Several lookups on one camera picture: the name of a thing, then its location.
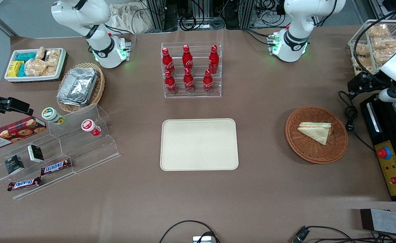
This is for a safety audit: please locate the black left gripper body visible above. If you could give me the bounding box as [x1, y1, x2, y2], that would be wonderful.
[354, 72, 387, 90]

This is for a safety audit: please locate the triangle sandwich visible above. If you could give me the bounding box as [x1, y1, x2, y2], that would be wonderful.
[297, 122, 332, 145]

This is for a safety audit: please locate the aluminium foil tray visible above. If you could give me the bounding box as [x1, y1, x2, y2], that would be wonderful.
[59, 67, 99, 102]
[57, 94, 91, 107]

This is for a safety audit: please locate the round brown wicker basket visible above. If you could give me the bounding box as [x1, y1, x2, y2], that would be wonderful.
[285, 106, 349, 165]

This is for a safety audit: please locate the oval light wicker basket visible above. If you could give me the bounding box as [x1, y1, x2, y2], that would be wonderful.
[56, 62, 105, 113]

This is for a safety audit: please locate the beige rectangular serving tray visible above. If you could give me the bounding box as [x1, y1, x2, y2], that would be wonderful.
[160, 118, 239, 171]

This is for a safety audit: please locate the red tartan cookie box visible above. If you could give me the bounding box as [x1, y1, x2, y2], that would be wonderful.
[0, 116, 47, 151]

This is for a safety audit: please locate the green lid cup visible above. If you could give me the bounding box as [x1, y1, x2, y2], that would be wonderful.
[42, 107, 65, 126]

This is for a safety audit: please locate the white rectangular snack bin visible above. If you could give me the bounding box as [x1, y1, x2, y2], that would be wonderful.
[4, 48, 67, 83]

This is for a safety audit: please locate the yellow snack pack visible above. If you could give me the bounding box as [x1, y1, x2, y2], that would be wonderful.
[7, 60, 25, 77]

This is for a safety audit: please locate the small black snack box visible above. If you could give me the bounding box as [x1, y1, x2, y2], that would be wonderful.
[27, 144, 45, 163]
[4, 155, 25, 176]

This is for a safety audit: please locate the red emergency stop button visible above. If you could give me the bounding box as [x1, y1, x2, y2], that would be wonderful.
[377, 147, 392, 160]

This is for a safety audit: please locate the brown chocolate bar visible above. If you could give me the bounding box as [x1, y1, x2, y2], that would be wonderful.
[41, 158, 72, 176]
[7, 176, 42, 192]

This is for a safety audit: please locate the red lid cup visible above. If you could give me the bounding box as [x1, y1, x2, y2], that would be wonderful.
[81, 119, 101, 136]

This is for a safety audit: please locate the clear acrylic stepped display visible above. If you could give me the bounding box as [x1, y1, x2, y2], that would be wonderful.
[0, 104, 121, 200]

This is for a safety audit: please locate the grey flat box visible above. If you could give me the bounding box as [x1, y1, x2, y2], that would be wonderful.
[360, 209, 396, 237]

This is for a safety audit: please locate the beige cloth bag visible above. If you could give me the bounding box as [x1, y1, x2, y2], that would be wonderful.
[108, 3, 154, 34]

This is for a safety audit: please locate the red cola bottle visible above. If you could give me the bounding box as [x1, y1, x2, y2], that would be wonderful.
[203, 69, 214, 93]
[208, 45, 219, 74]
[182, 45, 194, 71]
[164, 70, 178, 95]
[162, 48, 175, 75]
[183, 68, 195, 93]

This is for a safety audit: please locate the clear acrylic bottle rack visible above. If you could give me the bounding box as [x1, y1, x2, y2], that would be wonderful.
[161, 42, 222, 99]

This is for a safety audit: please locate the black power cable with plug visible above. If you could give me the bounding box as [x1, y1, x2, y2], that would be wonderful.
[339, 90, 375, 151]

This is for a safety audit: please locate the white wire basket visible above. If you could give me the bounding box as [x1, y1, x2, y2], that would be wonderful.
[348, 19, 396, 76]

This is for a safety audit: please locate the aluminium frame post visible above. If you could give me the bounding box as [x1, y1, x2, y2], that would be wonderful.
[240, 0, 254, 29]
[150, 0, 166, 31]

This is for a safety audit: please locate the black cable with connector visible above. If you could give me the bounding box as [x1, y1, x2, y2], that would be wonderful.
[292, 225, 396, 243]

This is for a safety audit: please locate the coiled black cable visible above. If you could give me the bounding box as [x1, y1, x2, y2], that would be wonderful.
[179, 15, 197, 31]

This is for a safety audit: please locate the black looped cable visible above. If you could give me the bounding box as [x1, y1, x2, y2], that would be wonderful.
[159, 220, 221, 243]

